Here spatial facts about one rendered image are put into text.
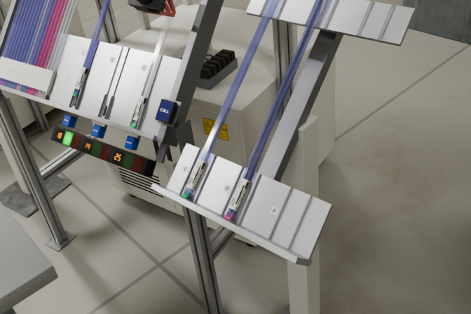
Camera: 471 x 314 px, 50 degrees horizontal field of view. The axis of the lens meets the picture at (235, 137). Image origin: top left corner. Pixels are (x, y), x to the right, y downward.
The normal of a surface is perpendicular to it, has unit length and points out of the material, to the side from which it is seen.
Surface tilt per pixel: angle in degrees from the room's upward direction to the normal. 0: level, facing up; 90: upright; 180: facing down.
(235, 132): 90
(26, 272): 0
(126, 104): 47
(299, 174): 90
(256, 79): 0
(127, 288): 0
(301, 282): 90
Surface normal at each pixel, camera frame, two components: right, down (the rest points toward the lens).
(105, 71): -0.47, -0.18
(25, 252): -0.10, -0.81
